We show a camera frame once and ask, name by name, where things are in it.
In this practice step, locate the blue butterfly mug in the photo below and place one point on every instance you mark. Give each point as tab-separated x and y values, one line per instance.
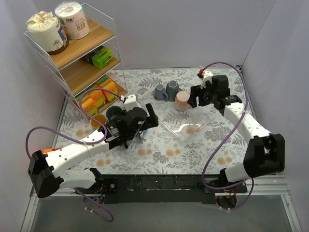
97	120

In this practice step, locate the dark grey mug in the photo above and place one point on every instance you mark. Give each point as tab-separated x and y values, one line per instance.
113	113

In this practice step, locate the floral table mat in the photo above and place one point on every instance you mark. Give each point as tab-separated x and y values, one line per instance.
159	151

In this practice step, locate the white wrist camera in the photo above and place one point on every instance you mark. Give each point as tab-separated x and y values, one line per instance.
207	75
130	102

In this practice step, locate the orange pink candy box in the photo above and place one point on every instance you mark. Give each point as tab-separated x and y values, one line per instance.
45	151

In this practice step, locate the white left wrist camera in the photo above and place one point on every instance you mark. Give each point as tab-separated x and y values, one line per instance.
130	102

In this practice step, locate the blue white mug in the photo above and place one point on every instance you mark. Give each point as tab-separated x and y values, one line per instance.
143	133

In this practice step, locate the slate blue mug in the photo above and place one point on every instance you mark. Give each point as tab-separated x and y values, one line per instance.
160	93

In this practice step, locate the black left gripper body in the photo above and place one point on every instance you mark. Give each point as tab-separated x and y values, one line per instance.
148	120

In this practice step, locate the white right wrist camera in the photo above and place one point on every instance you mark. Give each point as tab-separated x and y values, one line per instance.
207	75

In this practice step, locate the green tissue box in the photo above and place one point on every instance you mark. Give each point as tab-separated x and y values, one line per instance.
99	57

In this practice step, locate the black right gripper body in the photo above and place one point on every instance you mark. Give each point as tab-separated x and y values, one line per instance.
198	94

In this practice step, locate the clear acrylic tray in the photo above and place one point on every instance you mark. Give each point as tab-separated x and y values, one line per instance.
180	124

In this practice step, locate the teal grey mug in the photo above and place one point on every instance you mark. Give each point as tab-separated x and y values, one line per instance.
172	88

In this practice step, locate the white toilet paper pack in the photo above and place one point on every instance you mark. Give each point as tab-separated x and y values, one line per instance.
73	20

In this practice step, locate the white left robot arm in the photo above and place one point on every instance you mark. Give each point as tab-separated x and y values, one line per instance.
51	171

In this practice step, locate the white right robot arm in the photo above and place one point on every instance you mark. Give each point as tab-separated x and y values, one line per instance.
265	152

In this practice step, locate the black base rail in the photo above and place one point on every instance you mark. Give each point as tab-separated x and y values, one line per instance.
146	188

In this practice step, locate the white wire wooden shelf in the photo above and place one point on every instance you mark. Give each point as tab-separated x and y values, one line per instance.
76	75

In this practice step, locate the peach pink mug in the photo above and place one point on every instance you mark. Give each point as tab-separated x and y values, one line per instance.
181	99

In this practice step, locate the cream toilet paper roll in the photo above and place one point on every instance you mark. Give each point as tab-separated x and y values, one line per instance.
44	28

